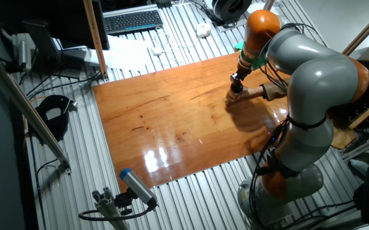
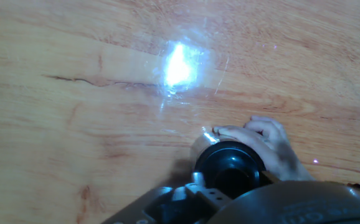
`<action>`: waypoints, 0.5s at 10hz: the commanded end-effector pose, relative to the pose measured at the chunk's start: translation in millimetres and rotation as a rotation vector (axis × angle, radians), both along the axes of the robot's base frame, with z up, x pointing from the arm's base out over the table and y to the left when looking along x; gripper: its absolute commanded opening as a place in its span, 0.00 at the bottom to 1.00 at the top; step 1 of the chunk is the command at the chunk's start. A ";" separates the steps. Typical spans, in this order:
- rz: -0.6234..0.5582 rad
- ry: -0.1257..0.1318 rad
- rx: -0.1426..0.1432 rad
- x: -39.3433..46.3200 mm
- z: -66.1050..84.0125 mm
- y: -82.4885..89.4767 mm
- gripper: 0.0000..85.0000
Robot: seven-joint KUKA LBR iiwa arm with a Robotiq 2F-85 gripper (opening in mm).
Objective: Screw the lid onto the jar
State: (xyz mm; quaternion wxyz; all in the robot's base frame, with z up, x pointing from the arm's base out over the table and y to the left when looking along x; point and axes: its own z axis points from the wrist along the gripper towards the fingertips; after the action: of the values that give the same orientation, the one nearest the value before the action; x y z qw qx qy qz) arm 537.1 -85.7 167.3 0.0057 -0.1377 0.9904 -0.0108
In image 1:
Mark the white paper sheet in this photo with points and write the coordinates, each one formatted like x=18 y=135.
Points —
x=124 y=54

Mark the grey metal base plate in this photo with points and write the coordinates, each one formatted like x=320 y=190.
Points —
x=227 y=27

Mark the white lumpy plastic object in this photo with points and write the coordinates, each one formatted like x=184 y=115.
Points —
x=203 y=30

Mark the short aluminium camera post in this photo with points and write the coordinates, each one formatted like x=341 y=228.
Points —
x=108 y=207

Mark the black computer keyboard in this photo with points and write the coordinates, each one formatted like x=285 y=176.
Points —
x=133 y=21

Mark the aluminium profile rail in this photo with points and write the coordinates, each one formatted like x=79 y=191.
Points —
x=366 y=145

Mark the clear glass jar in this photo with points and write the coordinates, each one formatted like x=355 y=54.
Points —
x=235 y=95

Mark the black computer monitor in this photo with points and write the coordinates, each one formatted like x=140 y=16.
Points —
x=60 y=19

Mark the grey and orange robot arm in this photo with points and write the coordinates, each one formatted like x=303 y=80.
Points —
x=318 y=76

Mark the silver cylinder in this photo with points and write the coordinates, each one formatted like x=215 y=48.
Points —
x=25 y=54

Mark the white charger adapter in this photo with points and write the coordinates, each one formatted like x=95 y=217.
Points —
x=157 y=51

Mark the long aluminium profile bar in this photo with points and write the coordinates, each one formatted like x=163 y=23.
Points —
x=28 y=111

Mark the brown wooden board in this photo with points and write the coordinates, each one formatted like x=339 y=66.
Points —
x=171 y=121

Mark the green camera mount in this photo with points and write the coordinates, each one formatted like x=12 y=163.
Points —
x=238 y=46

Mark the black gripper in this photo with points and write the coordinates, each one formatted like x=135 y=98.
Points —
x=242 y=74

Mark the silver camera with blue cap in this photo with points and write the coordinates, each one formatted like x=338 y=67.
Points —
x=136 y=187

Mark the brown vertical strut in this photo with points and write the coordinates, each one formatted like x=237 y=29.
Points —
x=95 y=41

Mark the bare helper hand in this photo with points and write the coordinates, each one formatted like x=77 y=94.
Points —
x=251 y=93

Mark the brown slanted strut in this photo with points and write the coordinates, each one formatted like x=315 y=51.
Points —
x=366 y=30

